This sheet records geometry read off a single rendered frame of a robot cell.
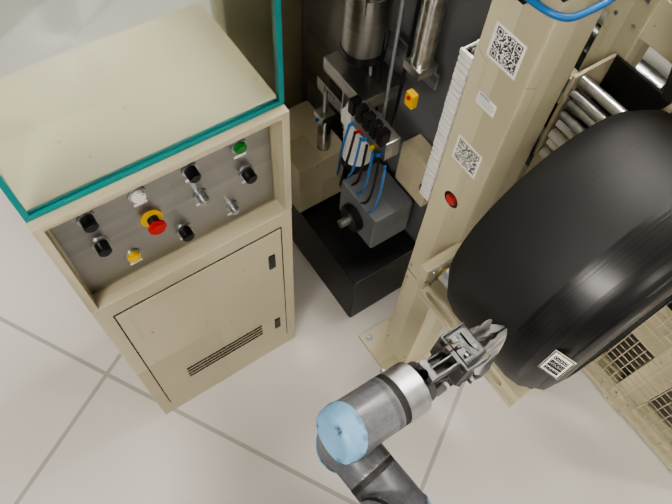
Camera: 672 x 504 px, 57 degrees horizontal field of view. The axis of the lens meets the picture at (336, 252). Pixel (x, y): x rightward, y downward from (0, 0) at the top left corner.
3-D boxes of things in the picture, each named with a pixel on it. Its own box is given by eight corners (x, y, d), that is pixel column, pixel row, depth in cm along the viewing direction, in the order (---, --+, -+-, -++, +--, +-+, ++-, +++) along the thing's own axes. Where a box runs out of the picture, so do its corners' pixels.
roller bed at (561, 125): (532, 153, 173) (572, 75, 147) (569, 132, 178) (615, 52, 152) (582, 203, 166) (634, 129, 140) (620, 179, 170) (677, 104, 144)
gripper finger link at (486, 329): (515, 316, 106) (476, 341, 102) (502, 331, 111) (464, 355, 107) (503, 302, 107) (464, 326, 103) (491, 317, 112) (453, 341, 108)
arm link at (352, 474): (344, 497, 106) (359, 483, 96) (301, 443, 110) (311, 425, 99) (382, 461, 110) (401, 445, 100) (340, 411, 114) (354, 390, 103)
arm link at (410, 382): (404, 431, 100) (369, 383, 104) (426, 416, 102) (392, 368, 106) (418, 413, 93) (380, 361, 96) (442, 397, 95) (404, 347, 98)
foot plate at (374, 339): (358, 336, 240) (358, 334, 238) (413, 302, 248) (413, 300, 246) (399, 393, 230) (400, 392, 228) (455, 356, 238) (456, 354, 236)
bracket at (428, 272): (414, 282, 157) (420, 264, 149) (528, 212, 169) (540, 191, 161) (422, 292, 156) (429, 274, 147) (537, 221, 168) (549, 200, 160)
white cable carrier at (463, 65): (418, 192, 159) (459, 47, 117) (433, 183, 160) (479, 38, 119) (429, 204, 157) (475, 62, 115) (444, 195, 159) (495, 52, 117)
